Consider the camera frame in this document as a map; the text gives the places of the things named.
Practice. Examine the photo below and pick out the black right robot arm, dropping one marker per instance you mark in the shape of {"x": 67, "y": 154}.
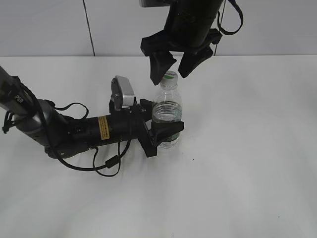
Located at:
{"x": 187, "y": 30}

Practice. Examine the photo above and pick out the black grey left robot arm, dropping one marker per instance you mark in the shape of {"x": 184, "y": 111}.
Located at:
{"x": 69, "y": 136}

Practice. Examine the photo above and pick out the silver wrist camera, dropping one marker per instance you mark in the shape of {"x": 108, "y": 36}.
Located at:
{"x": 122, "y": 94}
{"x": 154, "y": 3}

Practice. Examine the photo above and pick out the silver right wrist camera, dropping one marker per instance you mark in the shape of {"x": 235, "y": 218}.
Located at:
{"x": 154, "y": 3}

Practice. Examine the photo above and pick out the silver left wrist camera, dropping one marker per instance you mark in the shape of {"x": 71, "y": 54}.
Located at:
{"x": 122, "y": 94}

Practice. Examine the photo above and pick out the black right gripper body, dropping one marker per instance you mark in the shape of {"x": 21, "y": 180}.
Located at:
{"x": 187, "y": 28}

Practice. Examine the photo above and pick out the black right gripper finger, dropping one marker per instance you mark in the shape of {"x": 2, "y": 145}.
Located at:
{"x": 160, "y": 63}
{"x": 190, "y": 61}

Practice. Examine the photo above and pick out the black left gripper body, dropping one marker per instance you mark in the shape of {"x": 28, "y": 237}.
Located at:
{"x": 128, "y": 124}

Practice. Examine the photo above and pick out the clear green-label water bottle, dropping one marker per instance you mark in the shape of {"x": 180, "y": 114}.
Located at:
{"x": 167, "y": 105}

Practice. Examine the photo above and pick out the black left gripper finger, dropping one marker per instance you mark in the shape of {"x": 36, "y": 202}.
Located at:
{"x": 146, "y": 107}
{"x": 166, "y": 134}

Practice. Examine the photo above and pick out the white green bottle cap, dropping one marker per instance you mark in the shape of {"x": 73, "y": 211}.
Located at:
{"x": 169, "y": 77}

